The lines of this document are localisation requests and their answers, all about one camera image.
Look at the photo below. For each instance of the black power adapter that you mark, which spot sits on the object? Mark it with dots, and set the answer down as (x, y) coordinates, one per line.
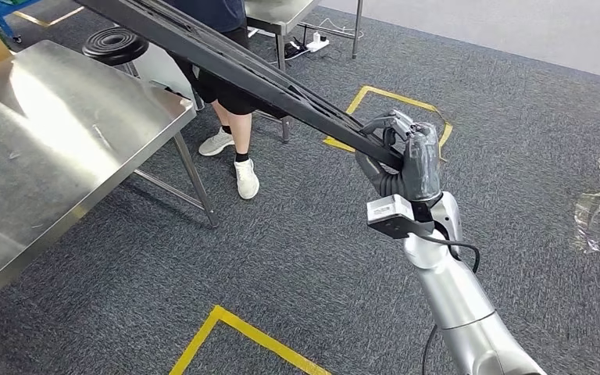
(295, 50)

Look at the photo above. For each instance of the black round stool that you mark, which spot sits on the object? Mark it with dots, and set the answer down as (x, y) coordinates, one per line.
(114, 45)

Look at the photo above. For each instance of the person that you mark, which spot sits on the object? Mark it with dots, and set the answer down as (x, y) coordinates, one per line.
(227, 93)

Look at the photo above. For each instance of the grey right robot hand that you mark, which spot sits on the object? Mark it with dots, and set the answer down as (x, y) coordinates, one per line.
(421, 160)

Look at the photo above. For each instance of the black plastic mounting plate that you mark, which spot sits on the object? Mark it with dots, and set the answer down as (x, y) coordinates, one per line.
(227, 67)

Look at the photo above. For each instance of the steel side table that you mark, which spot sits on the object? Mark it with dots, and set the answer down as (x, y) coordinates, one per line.
(274, 13)

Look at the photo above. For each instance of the blue metal shelf rack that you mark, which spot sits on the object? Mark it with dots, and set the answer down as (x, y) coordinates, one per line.
(0, 10)

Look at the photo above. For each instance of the white power strip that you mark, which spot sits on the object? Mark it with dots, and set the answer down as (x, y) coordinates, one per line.
(318, 44)

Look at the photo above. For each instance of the stainless steel workbench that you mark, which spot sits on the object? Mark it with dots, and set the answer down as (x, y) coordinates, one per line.
(46, 155)

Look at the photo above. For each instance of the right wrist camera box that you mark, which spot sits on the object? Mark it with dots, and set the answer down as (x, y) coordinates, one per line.
(390, 217)

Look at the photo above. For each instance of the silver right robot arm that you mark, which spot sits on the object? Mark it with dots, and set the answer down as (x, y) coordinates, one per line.
(460, 305)

